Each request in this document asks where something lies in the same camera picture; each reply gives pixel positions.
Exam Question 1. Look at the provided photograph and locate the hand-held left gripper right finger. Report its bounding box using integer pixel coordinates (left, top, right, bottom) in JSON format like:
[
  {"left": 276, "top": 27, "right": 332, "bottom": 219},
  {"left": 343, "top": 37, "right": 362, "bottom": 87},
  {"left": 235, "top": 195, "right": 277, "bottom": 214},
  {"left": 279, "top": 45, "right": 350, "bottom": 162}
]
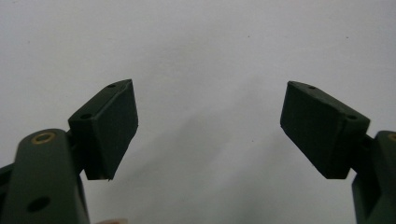
[{"left": 279, "top": 80, "right": 372, "bottom": 180}]

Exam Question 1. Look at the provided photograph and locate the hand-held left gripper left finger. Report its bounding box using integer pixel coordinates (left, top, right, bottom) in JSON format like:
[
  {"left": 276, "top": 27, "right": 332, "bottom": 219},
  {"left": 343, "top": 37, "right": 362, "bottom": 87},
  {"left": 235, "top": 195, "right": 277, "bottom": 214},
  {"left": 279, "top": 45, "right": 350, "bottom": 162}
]
[{"left": 67, "top": 78, "right": 139, "bottom": 181}]

